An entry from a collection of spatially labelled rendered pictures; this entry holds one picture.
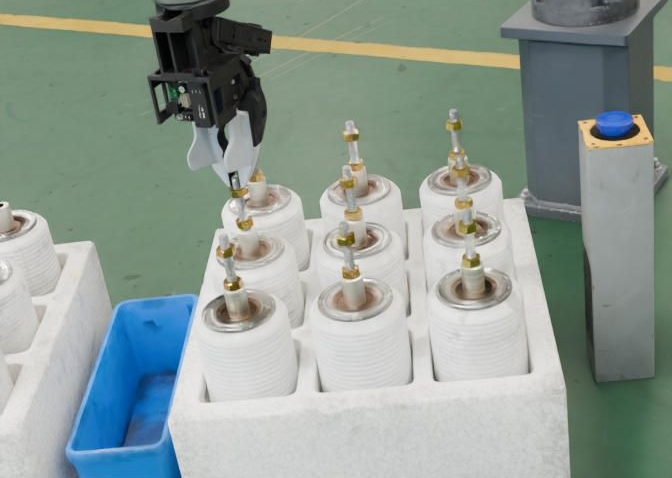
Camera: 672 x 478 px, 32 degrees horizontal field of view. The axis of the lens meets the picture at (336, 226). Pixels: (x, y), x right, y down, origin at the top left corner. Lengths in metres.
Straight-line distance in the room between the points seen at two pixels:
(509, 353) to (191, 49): 0.43
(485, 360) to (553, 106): 0.64
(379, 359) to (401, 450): 0.09
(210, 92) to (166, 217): 0.85
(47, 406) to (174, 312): 0.26
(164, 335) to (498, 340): 0.53
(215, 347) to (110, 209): 0.89
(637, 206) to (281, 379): 0.44
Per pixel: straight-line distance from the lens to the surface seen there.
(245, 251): 1.26
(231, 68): 1.14
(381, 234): 1.26
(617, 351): 1.41
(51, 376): 1.33
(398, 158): 2.00
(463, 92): 2.24
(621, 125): 1.29
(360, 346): 1.13
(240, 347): 1.14
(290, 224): 1.35
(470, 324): 1.12
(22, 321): 1.36
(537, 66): 1.69
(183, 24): 1.10
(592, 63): 1.65
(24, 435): 1.24
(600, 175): 1.29
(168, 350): 1.52
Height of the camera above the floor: 0.87
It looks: 29 degrees down
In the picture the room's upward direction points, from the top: 9 degrees counter-clockwise
